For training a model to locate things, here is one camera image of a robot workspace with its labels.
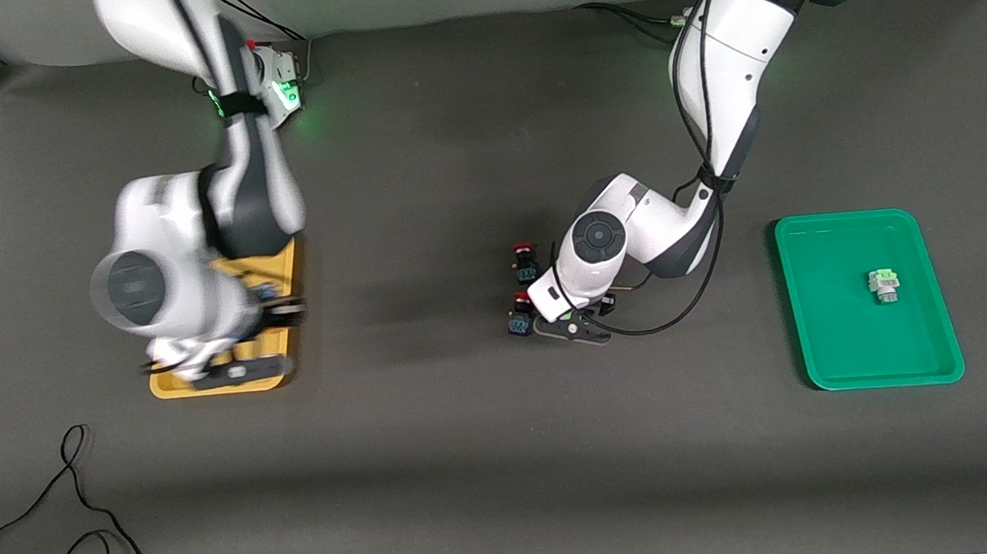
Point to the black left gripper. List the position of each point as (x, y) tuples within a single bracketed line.
[(607, 304)]

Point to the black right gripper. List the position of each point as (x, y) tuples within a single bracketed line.
[(278, 311)]

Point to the green push button switch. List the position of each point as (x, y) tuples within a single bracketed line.
[(883, 284)]

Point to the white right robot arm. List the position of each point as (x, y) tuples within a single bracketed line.
[(176, 275)]

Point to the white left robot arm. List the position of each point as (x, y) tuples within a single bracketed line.
[(733, 73)]

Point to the yellow plastic tray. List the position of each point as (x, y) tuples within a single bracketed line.
[(282, 272)]

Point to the dark grey table cover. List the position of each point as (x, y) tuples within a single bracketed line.
[(510, 487)]

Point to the green plastic tray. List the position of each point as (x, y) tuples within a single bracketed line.
[(832, 330)]

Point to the red push button switch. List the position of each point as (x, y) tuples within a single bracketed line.
[(518, 315), (526, 264)]

